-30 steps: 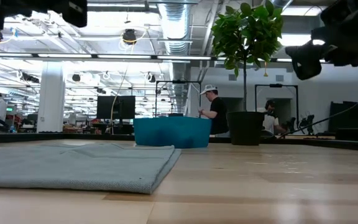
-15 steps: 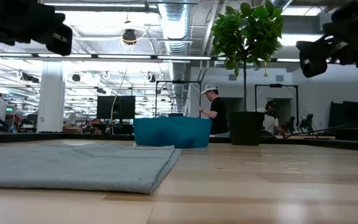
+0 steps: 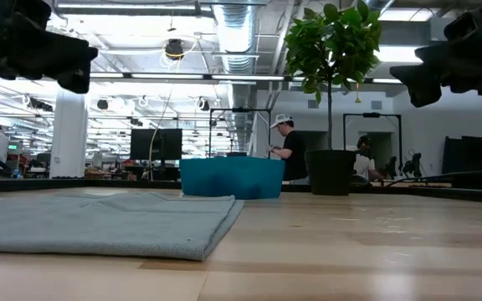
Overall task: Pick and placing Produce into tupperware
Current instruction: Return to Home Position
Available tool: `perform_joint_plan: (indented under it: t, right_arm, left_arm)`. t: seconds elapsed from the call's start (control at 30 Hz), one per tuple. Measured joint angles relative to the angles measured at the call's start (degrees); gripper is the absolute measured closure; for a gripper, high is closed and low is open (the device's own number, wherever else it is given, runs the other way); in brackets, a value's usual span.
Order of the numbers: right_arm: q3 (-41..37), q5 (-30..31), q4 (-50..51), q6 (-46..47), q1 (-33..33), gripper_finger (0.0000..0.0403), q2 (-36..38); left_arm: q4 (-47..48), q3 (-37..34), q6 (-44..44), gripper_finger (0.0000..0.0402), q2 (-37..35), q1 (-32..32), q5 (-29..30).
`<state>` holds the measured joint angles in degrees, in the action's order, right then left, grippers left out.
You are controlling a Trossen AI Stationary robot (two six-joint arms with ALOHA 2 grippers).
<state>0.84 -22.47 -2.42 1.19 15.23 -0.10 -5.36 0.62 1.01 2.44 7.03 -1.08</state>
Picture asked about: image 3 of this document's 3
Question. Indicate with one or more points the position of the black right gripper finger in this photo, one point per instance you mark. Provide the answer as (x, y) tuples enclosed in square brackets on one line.
[(444, 56), (425, 83)]

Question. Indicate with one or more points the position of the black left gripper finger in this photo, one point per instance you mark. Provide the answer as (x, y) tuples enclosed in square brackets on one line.
[(57, 44), (78, 73)]

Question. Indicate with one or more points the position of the grey cloth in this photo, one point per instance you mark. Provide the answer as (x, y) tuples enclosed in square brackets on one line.
[(98, 226)]

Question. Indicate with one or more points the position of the blue plastic tupperware container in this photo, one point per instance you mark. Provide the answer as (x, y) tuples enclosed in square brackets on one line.
[(232, 177)]

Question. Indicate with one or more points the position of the white building column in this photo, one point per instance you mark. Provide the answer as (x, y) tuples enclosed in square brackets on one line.
[(68, 138)]

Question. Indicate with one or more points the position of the yellow hanging pendant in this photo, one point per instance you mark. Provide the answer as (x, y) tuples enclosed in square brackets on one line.
[(357, 99)]

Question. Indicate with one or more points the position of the black cabinet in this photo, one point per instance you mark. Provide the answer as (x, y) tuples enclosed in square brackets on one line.
[(471, 156)]

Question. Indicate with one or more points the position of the black monitor back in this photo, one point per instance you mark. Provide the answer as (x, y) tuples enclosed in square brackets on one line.
[(140, 144)]

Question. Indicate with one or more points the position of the green exit sign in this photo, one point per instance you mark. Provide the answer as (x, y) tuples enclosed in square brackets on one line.
[(13, 147)]

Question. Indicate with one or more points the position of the green plant in black pot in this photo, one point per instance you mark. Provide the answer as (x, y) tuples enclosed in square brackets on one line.
[(329, 171)]

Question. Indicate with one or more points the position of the black rig frame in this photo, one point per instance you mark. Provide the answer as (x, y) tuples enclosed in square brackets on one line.
[(370, 114), (241, 110)]

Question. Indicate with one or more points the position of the black overhead camera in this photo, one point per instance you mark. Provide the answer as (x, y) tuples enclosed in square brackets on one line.
[(174, 48)]

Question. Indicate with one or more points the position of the black aluminium table frame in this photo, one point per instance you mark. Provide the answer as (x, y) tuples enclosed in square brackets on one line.
[(36, 184)]

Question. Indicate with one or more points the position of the silver ventilation duct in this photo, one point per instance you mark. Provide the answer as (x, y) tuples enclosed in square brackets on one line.
[(237, 33)]

